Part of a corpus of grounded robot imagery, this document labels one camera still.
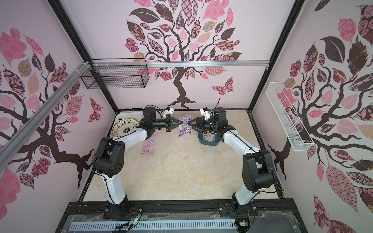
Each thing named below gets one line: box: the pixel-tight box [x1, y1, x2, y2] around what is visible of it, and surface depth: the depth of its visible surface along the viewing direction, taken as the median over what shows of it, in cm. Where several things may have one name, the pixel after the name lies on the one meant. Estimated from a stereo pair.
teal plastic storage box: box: [197, 132, 221, 147], surface depth 102 cm
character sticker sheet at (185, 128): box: [178, 115, 194, 138], surface depth 81 cm
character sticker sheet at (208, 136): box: [202, 130, 216, 142], surface depth 104 cm
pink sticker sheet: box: [140, 133, 156, 155], surface depth 99 cm
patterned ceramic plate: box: [111, 117, 140, 138], surface depth 110 cm
